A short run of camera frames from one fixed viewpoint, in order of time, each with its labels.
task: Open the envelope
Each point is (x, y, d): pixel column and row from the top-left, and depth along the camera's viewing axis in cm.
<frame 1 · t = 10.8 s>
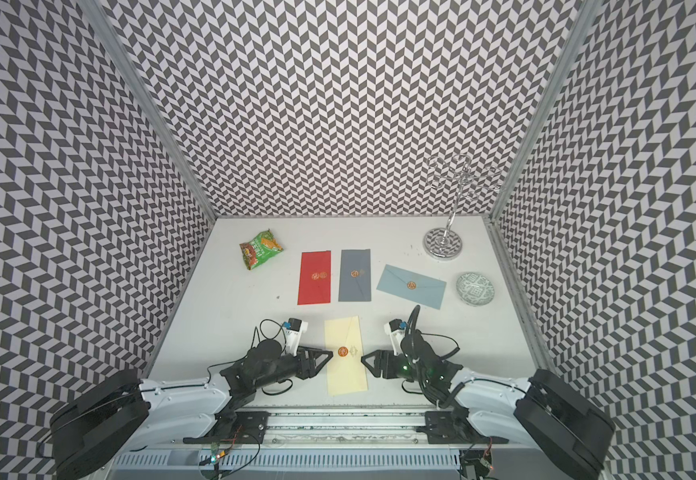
left hand: (326, 357, 81), fingers open
right hand: (369, 366, 82), fingers open
cream yellow envelope: (347, 372, 86), on the table
red envelope: (315, 277, 104), on the table
dark grey envelope: (355, 276, 104), on the table
light blue envelope: (412, 286, 101), on the table
green snack bag: (259, 249, 107), point 4 cm above the table
chrome jewellery stand: (445, 243, 109), point 3 cm above the table
green patterned ceramic dish: (474, 289, 98), point 2 cm above the table

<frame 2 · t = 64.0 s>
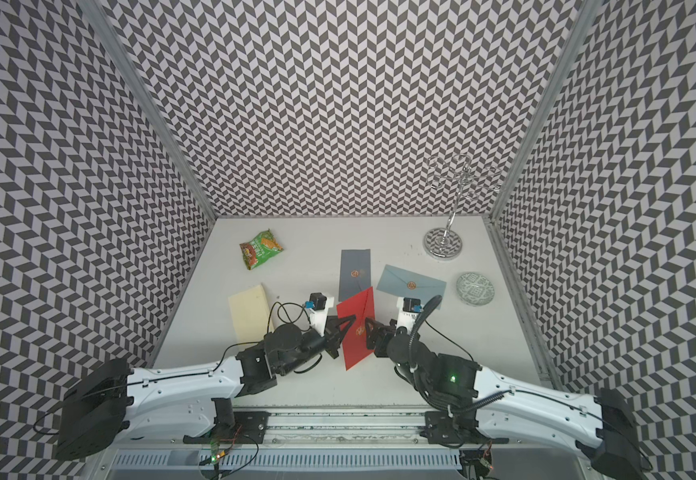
left hand: (354, 321, 72), fingers closed
right hand: (376, 328, 74), fingers open
cream yellow envelope: (250, 314, 94), on the table
red envelope: (355, 342, 76), point 13 cm above the table
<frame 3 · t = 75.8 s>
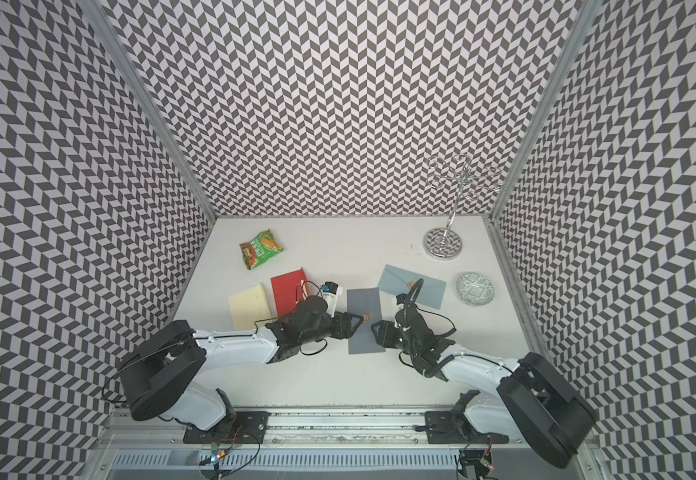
left hand: (356, 322, 84), fingers open
right hand: (377, 333, 87), fingers open
red envelope: (289, 289, 101), on the table
dark grey envelope: (365, 302, 98), on the table
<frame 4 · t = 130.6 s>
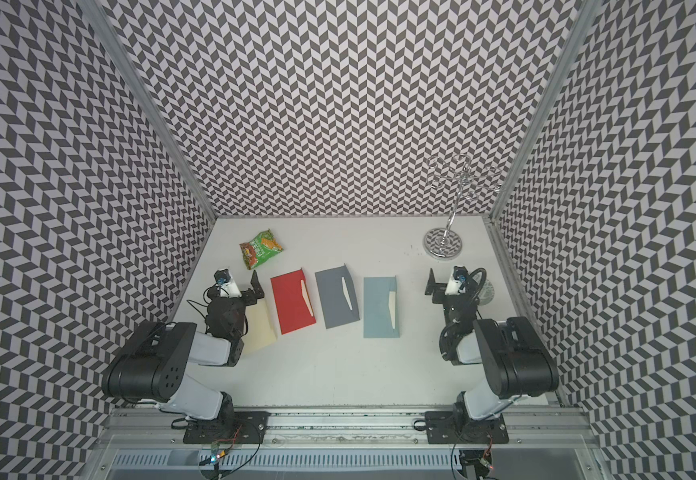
left hand: (240, 275, 90), fingers open
right hand: (446, 274, 90), fingers open
dark grey envelope: (337, 295, 99), on the table
light blue envelope: (380, 307, 96), on the table
